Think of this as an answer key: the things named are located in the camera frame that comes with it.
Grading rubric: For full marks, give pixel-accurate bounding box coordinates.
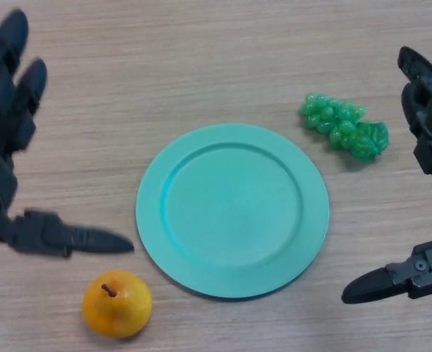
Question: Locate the green grape bunch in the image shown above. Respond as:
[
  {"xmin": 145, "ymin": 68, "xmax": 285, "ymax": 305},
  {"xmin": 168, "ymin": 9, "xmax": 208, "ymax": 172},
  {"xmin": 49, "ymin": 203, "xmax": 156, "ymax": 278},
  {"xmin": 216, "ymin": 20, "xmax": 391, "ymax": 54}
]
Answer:
[{"xmin": 299, "ymin": 92, "xmax": 390, "ymax": 164}]

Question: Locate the yellow pear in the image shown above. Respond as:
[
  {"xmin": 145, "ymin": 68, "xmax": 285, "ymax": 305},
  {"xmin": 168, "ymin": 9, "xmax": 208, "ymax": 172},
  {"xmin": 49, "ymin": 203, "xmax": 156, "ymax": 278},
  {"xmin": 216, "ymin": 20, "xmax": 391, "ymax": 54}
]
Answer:
[{"xmin": 81, "ymin": 270, "xmax": 153, "ymax": 339}]

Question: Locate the teal green round plate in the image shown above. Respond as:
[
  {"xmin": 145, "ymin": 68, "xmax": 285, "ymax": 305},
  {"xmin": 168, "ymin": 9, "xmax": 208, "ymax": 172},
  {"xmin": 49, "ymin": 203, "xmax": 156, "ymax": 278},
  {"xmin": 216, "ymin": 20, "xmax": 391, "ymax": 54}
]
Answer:
[{"xmin": 135, "ymin": 123, "xmax": 329, "ymax": 300}]

